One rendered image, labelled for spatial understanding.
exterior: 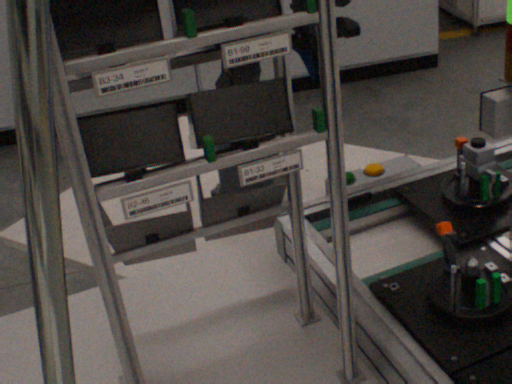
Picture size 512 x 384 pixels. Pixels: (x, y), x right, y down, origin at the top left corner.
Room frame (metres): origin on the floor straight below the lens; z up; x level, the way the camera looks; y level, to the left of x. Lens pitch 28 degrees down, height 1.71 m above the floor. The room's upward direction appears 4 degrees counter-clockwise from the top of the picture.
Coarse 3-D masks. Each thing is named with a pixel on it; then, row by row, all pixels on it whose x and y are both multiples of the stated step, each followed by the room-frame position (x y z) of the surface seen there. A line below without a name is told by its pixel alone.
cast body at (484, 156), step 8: (464, 144) 1.21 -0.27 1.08; (472, 144) 1.20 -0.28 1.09; (480, 144) 1.19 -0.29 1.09; (488, 144) 1.20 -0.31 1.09; (464, 152) 1.21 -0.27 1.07; (472, 152) 1.19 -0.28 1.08; (480, 152) 1.18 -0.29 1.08; (488, 152) 1.19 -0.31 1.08; (464, 160) 1.21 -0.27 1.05; (472, 160) 1.19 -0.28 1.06; (480, 160) 1.18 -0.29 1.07; (488, 160) 1.19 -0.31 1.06; (472, 168) 1.19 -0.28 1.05; (480, 168) 1.17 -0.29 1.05; (488, 168) 1.18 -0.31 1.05; (472, 176) 1.18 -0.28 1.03; (488, 176) 1.17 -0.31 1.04
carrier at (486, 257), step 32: (480, 256) 1.00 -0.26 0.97; (384, 288) 0.94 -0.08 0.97; (416, 288) 0.93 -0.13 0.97; (448, 288) 0.90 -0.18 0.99; (480, 288) 0.84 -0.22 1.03; (416, 320) 0.85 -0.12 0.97; (448, 320) 0.84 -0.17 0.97; (480, 320) 0.82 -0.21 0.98; (448, 352) 0.78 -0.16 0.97; (480, 352) 0.77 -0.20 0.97
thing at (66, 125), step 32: (320, 0) 0.84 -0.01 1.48; (320, 32) 0.85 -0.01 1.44; (288, 64) 1.00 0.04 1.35; (320, 64) 0.85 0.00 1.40; (64, 96) 0.72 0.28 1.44; (288, 96) 1.00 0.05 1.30; (64, 128) 0.71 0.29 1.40; (64, 160) 0.87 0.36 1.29; (288, 192) 1.01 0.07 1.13; (96, 224) 0.72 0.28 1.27; (96, 256) 0.71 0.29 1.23; (352, 288) 0.85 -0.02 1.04; (320, 320) 1.00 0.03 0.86; (352, 320) 0.85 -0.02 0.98; (128, 352) 0.72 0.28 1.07; (352, 352) 0.85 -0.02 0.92
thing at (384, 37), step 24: (360, 0) 4.32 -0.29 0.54; (384, 0) 4.36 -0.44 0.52; (408, 0) 4.40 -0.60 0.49; (432, 0) 4.44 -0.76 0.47; (360, 24) 4.31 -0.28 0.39; (384, 24) 4.36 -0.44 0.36; (408, 24) 4.40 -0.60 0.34; (432, 24) 4.44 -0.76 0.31; (360, 48) 4.31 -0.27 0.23; (384, 48) 4.36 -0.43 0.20; (408, 48) 4.40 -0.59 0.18; (432, 48) 4.44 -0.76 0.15; (360, 72) 4.34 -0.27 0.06; (384, 72) 4.39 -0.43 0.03; (408, 72) 4.43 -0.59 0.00
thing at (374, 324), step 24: (288, 240) 1.16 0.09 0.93; (312, 240) 1.12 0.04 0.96; (504, 240) 1.06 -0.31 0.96; (288, 264) 1.18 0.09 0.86; (312, 264) 1.06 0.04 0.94; (312, 288) 1.07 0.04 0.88; (360, 288) 0.96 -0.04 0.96; (336, 312) 0.97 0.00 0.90; (360, 312) 0.89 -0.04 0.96; (384, 312) 0.89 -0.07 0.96; (360, 336) 0.89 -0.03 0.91; (384, 336) 0.83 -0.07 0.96; (408, 336) 0.83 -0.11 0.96; (384, 360) 0.82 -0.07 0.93; (408, 360) 0.78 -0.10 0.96; (432, 360) 0.77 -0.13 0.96
